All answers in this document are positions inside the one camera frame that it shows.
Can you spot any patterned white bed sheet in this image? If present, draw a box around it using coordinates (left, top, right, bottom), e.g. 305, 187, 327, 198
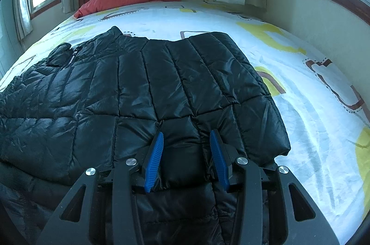
0, 0, 370, 245

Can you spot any black puffer jacket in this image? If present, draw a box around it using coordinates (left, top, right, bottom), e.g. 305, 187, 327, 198
0, 26, 291, 245

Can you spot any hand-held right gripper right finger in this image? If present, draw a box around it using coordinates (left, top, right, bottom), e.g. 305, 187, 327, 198
210, 129, 341, 245

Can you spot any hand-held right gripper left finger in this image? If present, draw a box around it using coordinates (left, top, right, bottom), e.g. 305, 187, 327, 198
40, 131, 165, 245

